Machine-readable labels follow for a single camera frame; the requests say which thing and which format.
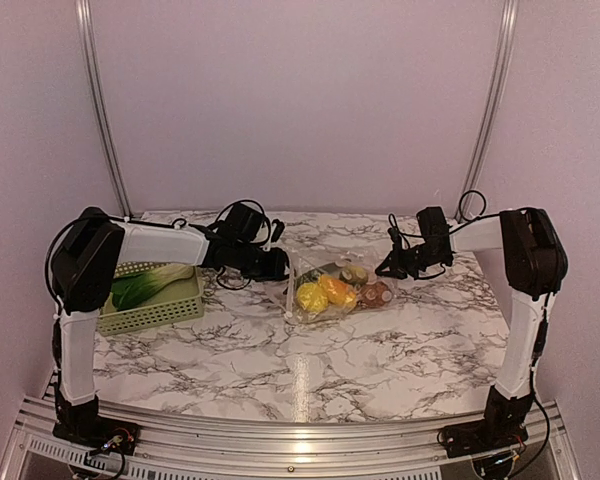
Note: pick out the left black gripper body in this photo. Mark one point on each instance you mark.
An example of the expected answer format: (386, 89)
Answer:
(263, 270)

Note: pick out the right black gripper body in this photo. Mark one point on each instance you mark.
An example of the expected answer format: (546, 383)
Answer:
(421, 259)

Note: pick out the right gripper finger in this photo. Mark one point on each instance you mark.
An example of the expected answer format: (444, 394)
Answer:
(391, 264)
(396, 273)

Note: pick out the clear zip top bag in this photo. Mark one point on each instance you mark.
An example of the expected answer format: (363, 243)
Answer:
(283, 294)

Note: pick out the green plastic basket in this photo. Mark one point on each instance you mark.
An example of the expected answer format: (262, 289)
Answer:
(178, 302)

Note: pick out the fake bok choy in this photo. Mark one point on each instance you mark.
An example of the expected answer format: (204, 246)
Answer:
(130, 291)

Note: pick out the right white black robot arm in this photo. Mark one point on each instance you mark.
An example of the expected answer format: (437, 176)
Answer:
(535, 266)

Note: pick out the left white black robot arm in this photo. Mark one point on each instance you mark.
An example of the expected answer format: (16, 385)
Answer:
(82, 260)

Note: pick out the fake green yellow pear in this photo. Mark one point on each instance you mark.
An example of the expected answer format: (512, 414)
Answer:
(354, 275)

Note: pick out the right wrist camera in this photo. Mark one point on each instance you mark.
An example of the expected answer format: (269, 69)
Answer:
(399, 239)

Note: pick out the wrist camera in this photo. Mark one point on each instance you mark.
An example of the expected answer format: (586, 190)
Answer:
(399, 239)
(275, 229)

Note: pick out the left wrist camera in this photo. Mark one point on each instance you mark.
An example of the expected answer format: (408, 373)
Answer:
(275, 229)

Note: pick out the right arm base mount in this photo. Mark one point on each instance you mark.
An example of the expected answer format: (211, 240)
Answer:
(475, 437)

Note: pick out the front aluminium rail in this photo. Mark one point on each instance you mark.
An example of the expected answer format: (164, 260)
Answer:
(173, 446)

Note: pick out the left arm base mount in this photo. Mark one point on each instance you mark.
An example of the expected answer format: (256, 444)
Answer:
(97, 434)

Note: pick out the right aluminium frame post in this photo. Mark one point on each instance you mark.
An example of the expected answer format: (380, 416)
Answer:
(495, 93)

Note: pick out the aluminium frame post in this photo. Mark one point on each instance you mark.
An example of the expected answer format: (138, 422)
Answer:
(495, 93)
(89, 47)

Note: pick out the left aluminium frame post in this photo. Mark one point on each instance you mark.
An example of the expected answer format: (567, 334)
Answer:
(89, 47)

